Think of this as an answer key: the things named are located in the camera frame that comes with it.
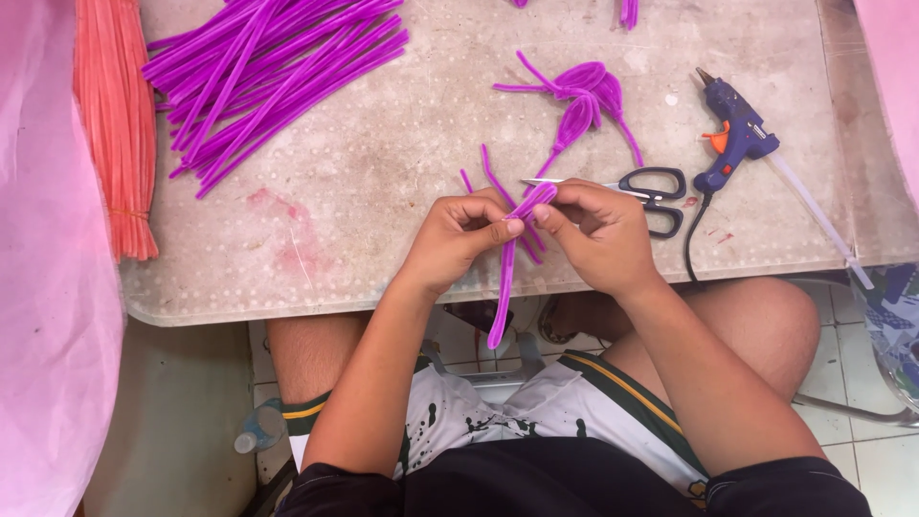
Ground person's right hand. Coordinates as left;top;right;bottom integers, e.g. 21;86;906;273
532;179;663;300

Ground person's left hand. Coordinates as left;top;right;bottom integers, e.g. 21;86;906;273
401;187;527;298

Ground loose purple pipe cleaner piece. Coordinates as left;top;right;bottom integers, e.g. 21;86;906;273
480;144;548;265

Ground purple pipe cleaner petal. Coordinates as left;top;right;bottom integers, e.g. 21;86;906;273
533;93;598;182
493;49;608;100
593;71;645;168

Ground grey plastic stool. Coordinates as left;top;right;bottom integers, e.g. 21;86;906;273
419;332;548;406

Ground white green trimmed shorts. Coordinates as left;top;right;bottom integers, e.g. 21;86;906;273
280;349;712;509

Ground blue hot glue gun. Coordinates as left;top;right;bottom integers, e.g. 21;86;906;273
692;67;781;195

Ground person's left leg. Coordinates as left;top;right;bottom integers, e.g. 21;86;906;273
266;311;374;410

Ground clear glue stick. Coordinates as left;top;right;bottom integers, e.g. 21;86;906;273
765;151;876;291

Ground pile of straight purple pipe cleaners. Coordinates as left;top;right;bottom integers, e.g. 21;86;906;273
141;0;411;201

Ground black shirt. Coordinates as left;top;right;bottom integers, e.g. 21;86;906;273
275;437;873;517

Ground clear plastic water bottle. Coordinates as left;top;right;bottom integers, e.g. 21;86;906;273
233;398;287;455

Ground blue patterned bag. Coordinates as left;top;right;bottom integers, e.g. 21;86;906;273
849;261;919;412

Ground metal chair leg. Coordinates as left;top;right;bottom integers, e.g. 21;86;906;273
791;392;919;429

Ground small pink fabric sheet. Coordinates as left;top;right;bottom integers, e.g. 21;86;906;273
853;0;919;209

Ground bundle of coral pipe cleaners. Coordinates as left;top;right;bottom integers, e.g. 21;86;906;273
72;0;159;263

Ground large pink fabric sheet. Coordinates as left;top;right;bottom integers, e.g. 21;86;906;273
0;0;127;517

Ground black handled scissors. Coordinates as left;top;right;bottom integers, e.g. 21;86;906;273
520;167;688;240

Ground black glue gun cable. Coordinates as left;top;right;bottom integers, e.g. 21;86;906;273
684;191;713;285

